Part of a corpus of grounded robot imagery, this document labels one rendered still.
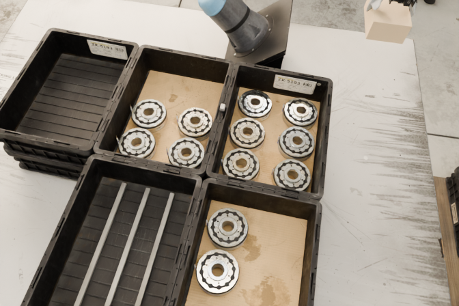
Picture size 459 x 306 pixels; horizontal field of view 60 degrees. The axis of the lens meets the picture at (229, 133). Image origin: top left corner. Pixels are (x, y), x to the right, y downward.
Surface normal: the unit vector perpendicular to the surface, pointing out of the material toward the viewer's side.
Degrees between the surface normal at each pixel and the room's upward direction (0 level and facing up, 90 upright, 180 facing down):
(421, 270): 0
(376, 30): 90
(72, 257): 0
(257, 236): 0
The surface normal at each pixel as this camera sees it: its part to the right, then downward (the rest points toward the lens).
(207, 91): 0.04, -0.54
